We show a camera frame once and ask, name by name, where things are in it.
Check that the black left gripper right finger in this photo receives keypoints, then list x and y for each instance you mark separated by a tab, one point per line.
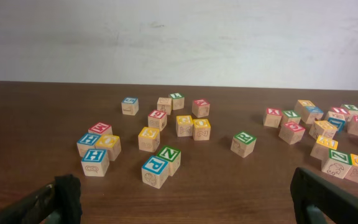
315	199

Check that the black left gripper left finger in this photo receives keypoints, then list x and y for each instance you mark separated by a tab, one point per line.
60	199

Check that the green R wooden block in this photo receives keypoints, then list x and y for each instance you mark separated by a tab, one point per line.
243	144

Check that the yellow S wooden block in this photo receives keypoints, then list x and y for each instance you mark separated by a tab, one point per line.
149	139

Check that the green Z wooden block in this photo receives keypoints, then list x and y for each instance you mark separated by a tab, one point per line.
336	163

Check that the yellow W wooden block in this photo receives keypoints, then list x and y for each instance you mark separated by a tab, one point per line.
322	146

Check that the blue H wooden block front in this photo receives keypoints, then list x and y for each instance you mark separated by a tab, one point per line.
95	162

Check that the blue h wooden block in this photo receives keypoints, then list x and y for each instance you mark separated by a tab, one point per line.
95	162
86	142

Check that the blue H wooden block back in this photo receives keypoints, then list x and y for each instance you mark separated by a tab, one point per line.
86	142

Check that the red Q wooden block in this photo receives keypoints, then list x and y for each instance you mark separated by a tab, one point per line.
291	132

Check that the yellow centre wooden block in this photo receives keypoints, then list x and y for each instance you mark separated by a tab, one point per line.
322	128

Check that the yellow O wooden block left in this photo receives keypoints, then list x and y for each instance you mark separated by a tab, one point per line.
111	143

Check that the blue tilted wooden block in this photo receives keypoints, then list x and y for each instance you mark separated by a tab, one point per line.
336	119

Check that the red M wooden block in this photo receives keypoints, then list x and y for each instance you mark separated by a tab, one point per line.
100	128

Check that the blue X wooden block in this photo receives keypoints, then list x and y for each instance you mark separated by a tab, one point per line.
310	113

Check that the green V wooden block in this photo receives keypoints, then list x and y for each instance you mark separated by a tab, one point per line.
290	116

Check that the red I wooden block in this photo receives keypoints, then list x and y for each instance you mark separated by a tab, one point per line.
341	111

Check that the red Y wooden block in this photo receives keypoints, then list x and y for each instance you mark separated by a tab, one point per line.
272	117

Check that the yellow top stacked block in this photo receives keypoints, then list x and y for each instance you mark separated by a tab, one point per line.
301	104

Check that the blue P wooden block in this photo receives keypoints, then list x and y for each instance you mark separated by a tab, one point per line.
155	172

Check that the green J wooden block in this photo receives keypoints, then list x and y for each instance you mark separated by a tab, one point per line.
351	109

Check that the blue 5 wooden block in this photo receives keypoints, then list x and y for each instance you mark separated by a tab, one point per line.
130	106

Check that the green N wooden block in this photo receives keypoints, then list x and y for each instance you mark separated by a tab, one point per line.
172	156

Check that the red 6 wooden block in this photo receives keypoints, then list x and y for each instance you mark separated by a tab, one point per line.
157	119

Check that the yellow O block 2 side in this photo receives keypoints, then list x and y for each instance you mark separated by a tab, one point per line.
201	129

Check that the plain picture wooden block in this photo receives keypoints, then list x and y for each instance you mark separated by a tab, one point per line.
165	105

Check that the yellow wooden block X side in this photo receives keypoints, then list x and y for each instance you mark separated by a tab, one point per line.
184	126

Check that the green L wooden block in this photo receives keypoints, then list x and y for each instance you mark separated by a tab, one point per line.
178	101

